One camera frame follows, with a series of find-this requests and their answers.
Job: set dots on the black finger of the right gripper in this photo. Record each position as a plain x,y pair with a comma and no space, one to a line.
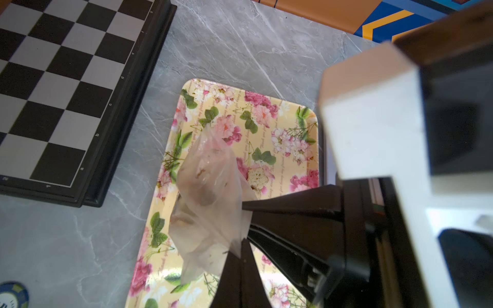
302,234

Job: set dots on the small round table grommet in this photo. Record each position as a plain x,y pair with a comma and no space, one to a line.
14,295

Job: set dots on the pile of poured cookies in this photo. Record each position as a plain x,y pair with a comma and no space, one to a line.
257,178

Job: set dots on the floral pattern tray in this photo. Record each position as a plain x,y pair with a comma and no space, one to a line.
277,135

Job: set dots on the black white chessboard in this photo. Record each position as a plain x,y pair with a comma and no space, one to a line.
73,75

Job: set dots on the ziploc bag of beige cookies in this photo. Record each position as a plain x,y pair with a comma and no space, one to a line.
208,222

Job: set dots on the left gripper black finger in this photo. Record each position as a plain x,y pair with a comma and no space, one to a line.
240,284

